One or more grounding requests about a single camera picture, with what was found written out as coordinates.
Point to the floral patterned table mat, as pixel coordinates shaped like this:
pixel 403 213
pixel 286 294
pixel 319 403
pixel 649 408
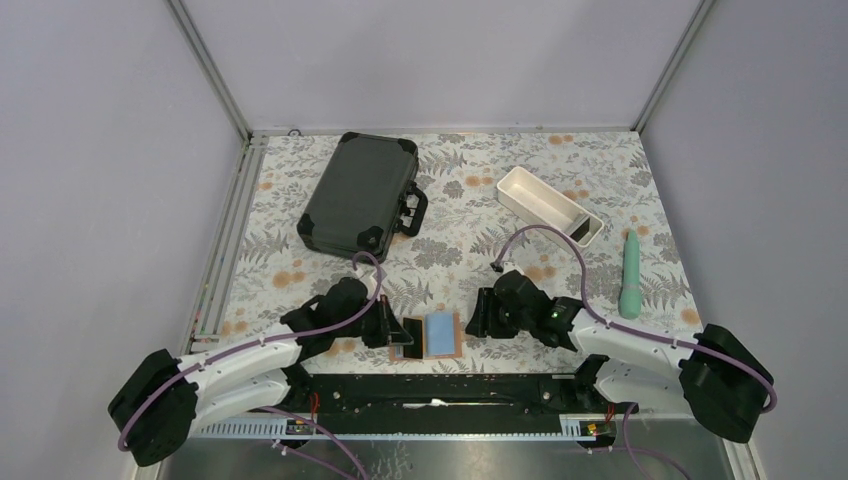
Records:
pixel 442 268

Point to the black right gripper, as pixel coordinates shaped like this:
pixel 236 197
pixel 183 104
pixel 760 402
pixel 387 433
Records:
pixel 483 322

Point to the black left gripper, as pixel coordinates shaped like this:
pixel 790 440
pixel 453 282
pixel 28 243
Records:
pixel 389 331

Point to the aluminium frame rail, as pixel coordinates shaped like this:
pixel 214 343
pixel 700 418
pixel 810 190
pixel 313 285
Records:
pixel 207 319

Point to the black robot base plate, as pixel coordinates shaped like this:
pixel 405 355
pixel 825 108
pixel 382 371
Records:
pixel 534 393

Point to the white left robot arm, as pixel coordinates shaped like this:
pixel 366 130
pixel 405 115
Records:
pixel 167 398

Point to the perforated metal cable tray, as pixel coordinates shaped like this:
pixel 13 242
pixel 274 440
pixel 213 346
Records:
pixel 418 425

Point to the black credit card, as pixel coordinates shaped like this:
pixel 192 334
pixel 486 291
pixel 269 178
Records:
pixel 415 348

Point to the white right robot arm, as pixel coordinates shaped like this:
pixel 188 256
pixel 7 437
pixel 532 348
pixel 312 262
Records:
pixel 710 374

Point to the black card in tray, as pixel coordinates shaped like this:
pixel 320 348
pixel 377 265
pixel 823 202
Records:
pixel 579 229

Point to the black hard carrying case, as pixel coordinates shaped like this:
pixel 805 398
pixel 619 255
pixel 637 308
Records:
pixel 366 194

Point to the mint green cylindrical tube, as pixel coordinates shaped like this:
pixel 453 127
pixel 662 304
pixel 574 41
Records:
pixel 630 298

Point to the white rectangular plastic tray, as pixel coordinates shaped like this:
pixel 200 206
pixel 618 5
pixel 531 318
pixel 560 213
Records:
pixel 536 202

